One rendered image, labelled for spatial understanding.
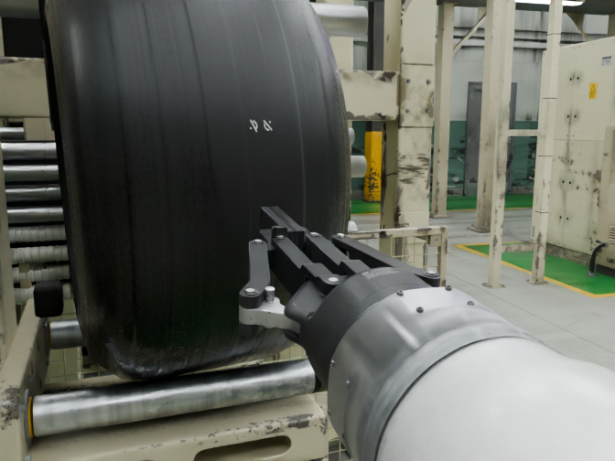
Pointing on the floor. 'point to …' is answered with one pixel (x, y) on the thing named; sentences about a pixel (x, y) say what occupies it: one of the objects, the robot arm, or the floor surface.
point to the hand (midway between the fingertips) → (280, 235)
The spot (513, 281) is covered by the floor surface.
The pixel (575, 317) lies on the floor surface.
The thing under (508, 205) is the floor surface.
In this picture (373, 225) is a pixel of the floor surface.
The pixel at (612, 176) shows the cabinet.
